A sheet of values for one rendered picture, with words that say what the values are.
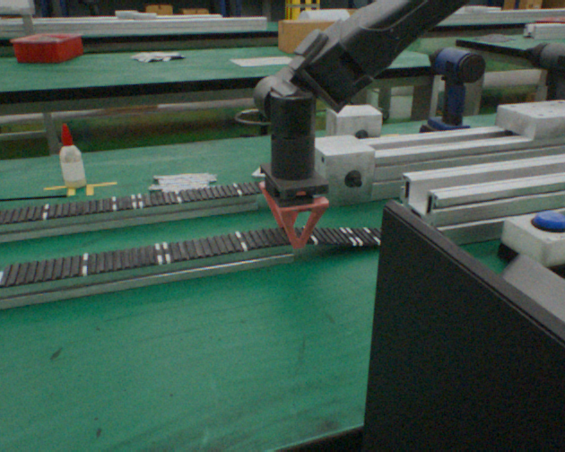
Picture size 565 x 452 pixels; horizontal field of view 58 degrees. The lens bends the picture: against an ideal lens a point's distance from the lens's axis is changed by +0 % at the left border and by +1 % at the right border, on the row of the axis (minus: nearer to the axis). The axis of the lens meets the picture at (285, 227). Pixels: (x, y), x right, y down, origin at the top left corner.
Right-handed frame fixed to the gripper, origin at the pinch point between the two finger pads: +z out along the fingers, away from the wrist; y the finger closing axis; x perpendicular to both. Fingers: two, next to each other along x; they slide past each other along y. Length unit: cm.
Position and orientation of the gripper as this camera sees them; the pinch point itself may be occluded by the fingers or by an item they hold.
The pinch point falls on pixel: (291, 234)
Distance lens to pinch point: 71.7
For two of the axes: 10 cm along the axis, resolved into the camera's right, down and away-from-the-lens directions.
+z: 0.0, 9.0, 4.4
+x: -9.5, 1.4, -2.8
